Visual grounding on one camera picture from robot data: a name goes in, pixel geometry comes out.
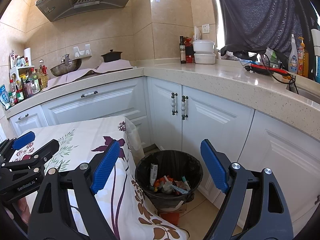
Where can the group of condiment bottles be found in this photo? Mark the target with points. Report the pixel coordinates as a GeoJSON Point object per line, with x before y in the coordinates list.
{"type": "Point", "coordinates": [25, 87]}

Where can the red cardboard box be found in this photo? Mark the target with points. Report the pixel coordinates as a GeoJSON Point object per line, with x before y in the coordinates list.
{"type": "Point", "coordinates": [170, 218]}

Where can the black trash bin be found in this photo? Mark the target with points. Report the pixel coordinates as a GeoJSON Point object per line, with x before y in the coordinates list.
{"type": "Point", "coordinates": [192, 165]}

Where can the white blue spray bottle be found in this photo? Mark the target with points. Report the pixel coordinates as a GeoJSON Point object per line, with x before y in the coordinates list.
{"type": "Point", "coordinates": [292, 60]}

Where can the red and black appliance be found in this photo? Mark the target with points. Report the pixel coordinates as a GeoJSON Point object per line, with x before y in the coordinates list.
{"type": "Point", "coordinates": [265, 70]}

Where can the orange dish soap bottle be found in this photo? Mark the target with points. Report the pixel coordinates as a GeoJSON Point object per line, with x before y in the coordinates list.
{"type": "Point", "coordinates": [303, 60]}

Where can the clear plastic bag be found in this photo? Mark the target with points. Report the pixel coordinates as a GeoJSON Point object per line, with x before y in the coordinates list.
{"type": "Point", "coordinates": [167, 187]}

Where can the black lidded pot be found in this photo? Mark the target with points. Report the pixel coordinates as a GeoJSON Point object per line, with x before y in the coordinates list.
{"type": "Point", "coordinates": [111, 56]}

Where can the red snack packets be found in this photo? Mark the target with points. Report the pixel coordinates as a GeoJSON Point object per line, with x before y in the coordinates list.
{"type": "Point", "coordinates": [190, 52]}

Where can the dark glass bottle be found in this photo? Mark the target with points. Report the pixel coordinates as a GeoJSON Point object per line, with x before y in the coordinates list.
{"type": "Point", "coordinates": [182, 51]}

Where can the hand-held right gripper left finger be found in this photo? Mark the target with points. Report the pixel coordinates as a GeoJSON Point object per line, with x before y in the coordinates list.
{"type": "Point", "coordinates": [106, 166]}

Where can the dark curtain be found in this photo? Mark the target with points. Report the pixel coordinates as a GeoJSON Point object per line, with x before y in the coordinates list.
{"type": "Point", "coordinates": [262, 12]}

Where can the white wall rack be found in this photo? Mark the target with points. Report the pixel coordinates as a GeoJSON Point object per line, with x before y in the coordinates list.
{"type": "Point", "coordinates": [82, 50]}

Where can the teal white pen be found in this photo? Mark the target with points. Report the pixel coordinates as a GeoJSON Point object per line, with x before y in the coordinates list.
{"type": "Point", "coordinates": [185, 181]}

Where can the dark green yellow tube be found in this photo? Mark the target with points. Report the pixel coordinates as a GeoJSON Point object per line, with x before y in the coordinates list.
{"type": "Point", "coordinates": [153, 188]}

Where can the white paper bag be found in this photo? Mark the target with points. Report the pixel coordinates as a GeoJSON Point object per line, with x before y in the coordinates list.
{"type": "Point", "coordinates": [197, 33]}

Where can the paper towel roll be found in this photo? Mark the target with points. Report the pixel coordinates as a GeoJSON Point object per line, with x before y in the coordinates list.
{"type": "Point", "coordinates": [27, 56]}

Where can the white plastic jug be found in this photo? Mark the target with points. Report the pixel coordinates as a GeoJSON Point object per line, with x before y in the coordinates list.
{"type": "Point", "coordinates": [316, 38]}

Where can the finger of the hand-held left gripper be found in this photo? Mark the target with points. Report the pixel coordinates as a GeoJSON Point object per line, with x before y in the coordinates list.
{"type": "Point", "coordinates": [23, 140]}
{"type": "Point", "coordinates": [42, 151]}

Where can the green packet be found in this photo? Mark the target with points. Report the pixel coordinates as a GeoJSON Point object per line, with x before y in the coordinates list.
{"type": "Point", "coordinates": [273, 57]}

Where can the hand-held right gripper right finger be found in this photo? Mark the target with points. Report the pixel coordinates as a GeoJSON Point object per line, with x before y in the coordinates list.
{"type": "Point", "coordinates": [215, 166]}

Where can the white spice shelf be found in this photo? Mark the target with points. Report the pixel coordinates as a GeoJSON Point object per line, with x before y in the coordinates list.
{"type": "Point", "coordinates": [18, 69]}

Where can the stainless steel sink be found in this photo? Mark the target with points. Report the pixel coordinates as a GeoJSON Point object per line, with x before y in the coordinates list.
{"type": "Point", "coordinates": [305, 92]}

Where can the person's left hand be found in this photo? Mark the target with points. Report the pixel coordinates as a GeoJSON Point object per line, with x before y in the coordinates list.
{"type": "Point", "coordinates": [21, 208]}

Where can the yellow cooking oil bottle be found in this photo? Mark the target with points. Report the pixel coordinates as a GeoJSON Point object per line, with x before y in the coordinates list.
{"type": "Point", "coordinates": [43, 78]}

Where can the steel wok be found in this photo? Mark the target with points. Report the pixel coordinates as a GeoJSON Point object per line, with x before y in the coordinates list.
{"type": "Point", "coordinates": [65, 68]}

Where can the crumpled pale cloth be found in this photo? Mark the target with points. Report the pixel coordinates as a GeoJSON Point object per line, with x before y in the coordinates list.
{"type": "Point", "coordinates": [229, 56]}

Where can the orange plastic bag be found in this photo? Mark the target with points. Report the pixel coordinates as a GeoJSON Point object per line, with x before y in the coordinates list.
{"type": "Point", "coordinates": [163, 180]}

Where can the pink stove cover cloth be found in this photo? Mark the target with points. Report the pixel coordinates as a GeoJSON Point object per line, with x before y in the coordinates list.
{"type": "Point", "coordinates": [115, 66]}
{"type": "Point", "coordinates": [72, 77]}

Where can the white wall socket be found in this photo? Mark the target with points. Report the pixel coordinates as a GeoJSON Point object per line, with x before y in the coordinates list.
{"type": "Point", "coordinates": [205, 28]}

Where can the blue white seasoning bag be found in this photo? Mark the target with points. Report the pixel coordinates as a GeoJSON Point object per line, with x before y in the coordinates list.
{"type": "Point", "coordinates": [5, 97]}

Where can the floral tablecloth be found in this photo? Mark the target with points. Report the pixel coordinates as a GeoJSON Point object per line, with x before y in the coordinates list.
{"type": "Point", "coordinates": [82, 135]}

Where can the silver tube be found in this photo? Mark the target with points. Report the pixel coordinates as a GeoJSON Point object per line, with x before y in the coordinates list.
{"type": "Point", "coordinates": [153, 173]}

